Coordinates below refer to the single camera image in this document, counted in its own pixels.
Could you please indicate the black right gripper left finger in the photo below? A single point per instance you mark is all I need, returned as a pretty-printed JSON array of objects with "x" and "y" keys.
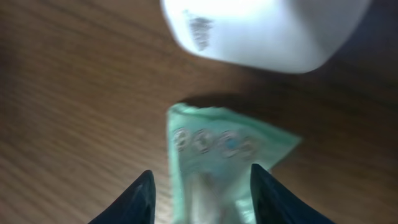
[{"x": 136, "y": 205}]

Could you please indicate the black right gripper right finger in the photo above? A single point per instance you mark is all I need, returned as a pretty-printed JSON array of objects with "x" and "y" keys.
[{"x": 275, "y": 204}]

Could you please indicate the teal crinkled snack pack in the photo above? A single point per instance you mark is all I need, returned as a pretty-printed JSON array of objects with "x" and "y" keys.
[{"x": 211, "y": 151}]

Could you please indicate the white barcode scanner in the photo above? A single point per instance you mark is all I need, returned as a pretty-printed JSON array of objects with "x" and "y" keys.
[{"x": 288, "y": 36}]

